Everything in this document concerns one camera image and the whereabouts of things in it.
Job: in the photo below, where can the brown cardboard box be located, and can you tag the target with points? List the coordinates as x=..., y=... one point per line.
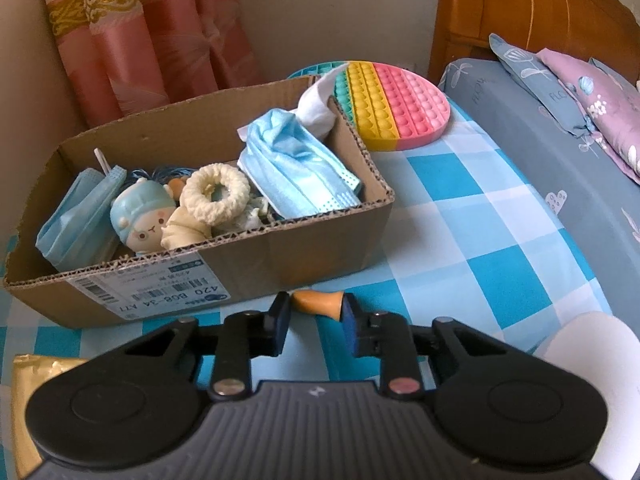
x=300, y=255

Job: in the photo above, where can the pink floral pillow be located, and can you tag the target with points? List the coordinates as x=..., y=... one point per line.
x=600, y=105

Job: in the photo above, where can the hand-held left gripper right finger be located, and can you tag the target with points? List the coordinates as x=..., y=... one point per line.
x=348, y=329

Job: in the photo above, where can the pink patterned curtain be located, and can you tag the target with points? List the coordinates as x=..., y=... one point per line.
x=145, y=35

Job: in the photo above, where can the white stick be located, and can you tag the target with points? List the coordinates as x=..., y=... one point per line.
x=102, y=161

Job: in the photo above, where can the white tissue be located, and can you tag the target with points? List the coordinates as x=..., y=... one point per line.
x=315, y=107

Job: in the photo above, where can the large blue face mask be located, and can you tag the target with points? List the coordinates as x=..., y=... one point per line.
x=295, y=160

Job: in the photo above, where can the cream soft toy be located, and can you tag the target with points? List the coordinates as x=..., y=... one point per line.
x=182, y=232

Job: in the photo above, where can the grey-blue bed sheet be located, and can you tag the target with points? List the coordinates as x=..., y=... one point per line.
x=550, y=170

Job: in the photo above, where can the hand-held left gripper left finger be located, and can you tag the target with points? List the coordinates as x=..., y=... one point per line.
x=280, y=326

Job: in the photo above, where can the blue checked tablecloth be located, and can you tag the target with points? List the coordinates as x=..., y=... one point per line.
x=450, y=220

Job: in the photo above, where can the rainbow round bubble toy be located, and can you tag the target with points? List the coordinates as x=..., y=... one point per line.
x=395, y=105

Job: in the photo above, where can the gold cardboard box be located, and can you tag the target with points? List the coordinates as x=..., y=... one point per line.
x=25, y=410

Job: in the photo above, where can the folded blue face mask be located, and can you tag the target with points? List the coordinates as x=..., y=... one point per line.
x=72, y=220

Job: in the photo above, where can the grey-blue floral pillow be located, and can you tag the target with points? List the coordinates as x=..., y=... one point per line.
x=535, y=72

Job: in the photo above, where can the white round pad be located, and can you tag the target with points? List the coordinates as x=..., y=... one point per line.
x=595, y=360

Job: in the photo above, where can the blue thread bundle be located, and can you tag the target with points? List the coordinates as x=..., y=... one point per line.
x=145, y=174

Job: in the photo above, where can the crumpled clear wrapper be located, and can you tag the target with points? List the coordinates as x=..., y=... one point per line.
x=245, y=217

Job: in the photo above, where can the wooden bed headboard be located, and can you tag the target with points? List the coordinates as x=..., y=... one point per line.
x=525, y=5

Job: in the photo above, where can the doll with light blue hat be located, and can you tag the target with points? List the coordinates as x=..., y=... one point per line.
x=142, y=217

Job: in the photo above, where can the small orange rubber piece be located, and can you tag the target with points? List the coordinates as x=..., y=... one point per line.
x=320, y=303

